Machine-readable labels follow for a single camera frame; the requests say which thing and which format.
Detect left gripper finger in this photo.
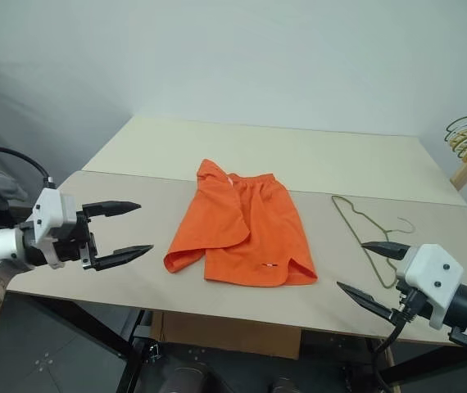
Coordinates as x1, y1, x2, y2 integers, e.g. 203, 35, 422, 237
93, 244, 155, 273
82, 200, 143, 219

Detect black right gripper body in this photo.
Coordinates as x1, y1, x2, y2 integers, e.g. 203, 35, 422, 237
390, 282, 428, 327

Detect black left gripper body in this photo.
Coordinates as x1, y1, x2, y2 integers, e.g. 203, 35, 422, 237
52, 209, 100, 272

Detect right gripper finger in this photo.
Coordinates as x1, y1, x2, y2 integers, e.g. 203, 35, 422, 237
360, 241, 410, 261
336, 281, 395, 325

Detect orange shorts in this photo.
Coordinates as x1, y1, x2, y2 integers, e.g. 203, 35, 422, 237
163, 158, 319, 288

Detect brown cardboard box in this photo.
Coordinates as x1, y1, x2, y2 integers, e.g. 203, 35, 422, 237
150, 309, 302, 362

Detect dark rounded shape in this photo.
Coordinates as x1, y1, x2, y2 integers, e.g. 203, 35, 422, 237
162, 365, 211, 393

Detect olive wire clothes hanger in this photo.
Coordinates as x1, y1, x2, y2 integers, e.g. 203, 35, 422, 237
331, 195, 417, 290

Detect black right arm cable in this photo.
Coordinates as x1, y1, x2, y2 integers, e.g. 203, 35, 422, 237
374, 314, 407, 388

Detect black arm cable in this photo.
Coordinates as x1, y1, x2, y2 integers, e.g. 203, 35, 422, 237
374, 314, 407, 388
0, 146, 57, 190

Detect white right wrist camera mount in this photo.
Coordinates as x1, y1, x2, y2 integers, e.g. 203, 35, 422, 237
396, 243, 465, 331

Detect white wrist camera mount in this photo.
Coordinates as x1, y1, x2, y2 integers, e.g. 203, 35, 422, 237
31, 187, 77, 270
396, 243, 465, 331

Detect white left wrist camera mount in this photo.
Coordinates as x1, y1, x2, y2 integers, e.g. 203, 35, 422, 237
31, 187, 77, 270

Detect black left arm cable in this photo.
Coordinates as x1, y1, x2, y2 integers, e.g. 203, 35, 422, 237
0, 146, 57, 190

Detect black metal table frame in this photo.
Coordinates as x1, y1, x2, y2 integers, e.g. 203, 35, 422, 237
6, 291, 467, 393

